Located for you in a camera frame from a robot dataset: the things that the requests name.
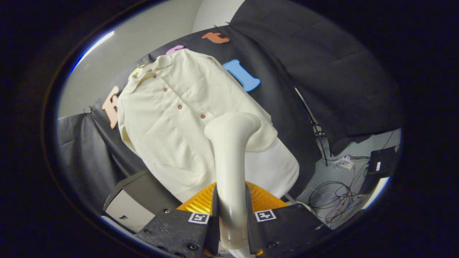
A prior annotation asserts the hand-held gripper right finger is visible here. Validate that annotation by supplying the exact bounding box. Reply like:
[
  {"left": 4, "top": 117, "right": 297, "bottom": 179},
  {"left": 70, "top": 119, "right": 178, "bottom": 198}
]
[{"left": 245, "top": 181, "right": 332, "bottom": 258}]

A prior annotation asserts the grey top white cabinet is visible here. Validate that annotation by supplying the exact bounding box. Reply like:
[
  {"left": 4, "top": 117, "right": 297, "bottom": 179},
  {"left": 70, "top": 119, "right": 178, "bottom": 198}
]
[{"left": 103, "top": 169, "right": 183, "bottom": 233}]

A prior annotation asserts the tangle of floor cables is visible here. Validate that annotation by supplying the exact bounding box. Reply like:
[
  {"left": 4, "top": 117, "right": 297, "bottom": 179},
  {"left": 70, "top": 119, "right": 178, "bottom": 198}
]
[{"left": 307, "top": 154, "right": 373, "bottom": 226}]

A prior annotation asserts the white garment steamer head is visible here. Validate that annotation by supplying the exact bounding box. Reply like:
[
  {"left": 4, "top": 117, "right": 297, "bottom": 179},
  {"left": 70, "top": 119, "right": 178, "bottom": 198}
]
[{"left": 204, "top": 112, "right": 261, "bottom": 250}]

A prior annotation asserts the cream button-up shirt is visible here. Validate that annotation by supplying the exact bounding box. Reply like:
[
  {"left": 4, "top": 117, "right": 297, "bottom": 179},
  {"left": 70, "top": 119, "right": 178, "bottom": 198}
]
[{"left": 117, "top": 49, "right": 278, "bottom": 203}]

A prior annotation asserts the black backdrop stand pole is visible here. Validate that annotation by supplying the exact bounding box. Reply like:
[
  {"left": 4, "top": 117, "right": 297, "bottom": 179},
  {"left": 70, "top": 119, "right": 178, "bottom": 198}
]
[{"left": 294, "top": 86, "right": 328, "bottom": 166}]

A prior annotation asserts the black backdrop cloth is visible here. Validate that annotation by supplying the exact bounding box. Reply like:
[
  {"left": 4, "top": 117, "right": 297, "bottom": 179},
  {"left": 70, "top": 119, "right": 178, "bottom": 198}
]
[{"left": 57, "top": 0, "right": 406, "bottom": 212}]

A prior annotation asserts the white garment form stand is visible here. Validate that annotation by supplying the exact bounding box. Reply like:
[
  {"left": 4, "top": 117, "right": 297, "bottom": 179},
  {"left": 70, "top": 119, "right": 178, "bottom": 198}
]
[{"left": 244, "top": 138, "right": 316, "bottom": 215}]

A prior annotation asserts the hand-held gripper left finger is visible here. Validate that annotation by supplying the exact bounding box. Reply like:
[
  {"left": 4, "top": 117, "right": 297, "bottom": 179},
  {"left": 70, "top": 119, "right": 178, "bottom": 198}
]
[{"left": 136, "top": 182, "right": 219, "bottom": 258}]

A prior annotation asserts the black electronics box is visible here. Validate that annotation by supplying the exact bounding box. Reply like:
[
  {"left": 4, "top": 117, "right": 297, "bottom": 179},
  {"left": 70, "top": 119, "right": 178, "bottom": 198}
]
[{"left": 359, "top": 146, "right": 398, "bottom": 194}]

